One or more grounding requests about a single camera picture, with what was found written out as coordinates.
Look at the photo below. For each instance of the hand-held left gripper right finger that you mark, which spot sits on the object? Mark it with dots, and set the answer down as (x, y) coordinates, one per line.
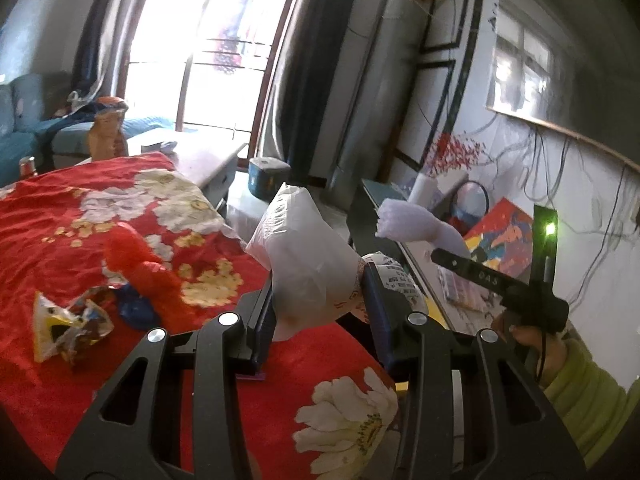
(374, 310)

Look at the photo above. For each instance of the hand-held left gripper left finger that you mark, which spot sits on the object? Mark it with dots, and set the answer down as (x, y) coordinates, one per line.
(262, 322)

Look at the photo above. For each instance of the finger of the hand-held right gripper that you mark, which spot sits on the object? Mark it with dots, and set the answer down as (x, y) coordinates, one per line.
(450, 259)

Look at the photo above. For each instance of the white tissue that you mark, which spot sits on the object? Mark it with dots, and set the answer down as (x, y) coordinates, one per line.
(415, 222)

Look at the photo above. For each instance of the white plastic bag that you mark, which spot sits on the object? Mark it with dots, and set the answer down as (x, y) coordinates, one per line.
(305, 260)

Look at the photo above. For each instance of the yellow snack wrapper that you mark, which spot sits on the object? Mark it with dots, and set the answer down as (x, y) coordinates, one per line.
(55, 327)

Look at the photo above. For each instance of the person's right hand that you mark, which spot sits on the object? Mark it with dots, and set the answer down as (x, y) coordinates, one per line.
(522, 337)

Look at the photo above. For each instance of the pastel patterned flat box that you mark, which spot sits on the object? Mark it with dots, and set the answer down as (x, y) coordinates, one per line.
(462, 290)

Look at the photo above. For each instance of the white black-printed wrapper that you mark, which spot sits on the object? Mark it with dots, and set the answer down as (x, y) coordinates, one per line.
(397, 277)

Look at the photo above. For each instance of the black hoop basket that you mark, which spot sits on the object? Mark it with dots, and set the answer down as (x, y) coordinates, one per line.
(486, 200)

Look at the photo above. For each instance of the white paper roll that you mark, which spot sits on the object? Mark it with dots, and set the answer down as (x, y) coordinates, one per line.
(424, 191)

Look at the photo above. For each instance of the red artificial flowers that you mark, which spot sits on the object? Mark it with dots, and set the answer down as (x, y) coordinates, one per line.
(452, 155)

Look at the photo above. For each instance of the blue crumpled cloth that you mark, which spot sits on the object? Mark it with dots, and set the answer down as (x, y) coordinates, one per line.
(137, 310)

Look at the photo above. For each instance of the red crumpled plastic bag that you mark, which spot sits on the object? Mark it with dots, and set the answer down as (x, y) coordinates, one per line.
(137, 260)

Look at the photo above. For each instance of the blue storage box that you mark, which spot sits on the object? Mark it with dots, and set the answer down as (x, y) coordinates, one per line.
(267, 177)

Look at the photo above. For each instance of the grey standing air conditioner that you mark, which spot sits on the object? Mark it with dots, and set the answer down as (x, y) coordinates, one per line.
(375, 110)

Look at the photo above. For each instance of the grey coffee table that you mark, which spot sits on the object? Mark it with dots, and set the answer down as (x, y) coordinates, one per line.
(205, 160)

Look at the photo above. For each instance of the dark blue curtain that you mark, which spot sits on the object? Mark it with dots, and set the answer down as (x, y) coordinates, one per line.
(312, 85)

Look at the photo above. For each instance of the red floral blanket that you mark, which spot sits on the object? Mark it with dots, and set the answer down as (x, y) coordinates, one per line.
(60, 220)

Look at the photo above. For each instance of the brown-framed balcony door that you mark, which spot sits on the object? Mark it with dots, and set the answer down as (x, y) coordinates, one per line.
(220, 45)

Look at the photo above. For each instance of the red drink can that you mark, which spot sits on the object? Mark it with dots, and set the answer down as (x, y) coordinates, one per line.
(27, 166)

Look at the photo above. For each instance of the blue sofa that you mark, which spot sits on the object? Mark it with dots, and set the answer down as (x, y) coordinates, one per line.
(20, 130)

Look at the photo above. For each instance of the grey curtain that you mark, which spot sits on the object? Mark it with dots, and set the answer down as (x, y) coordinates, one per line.
(107, 35)

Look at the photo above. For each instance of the wall-mounted television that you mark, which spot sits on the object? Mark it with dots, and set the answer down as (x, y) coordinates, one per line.
(575, 60)

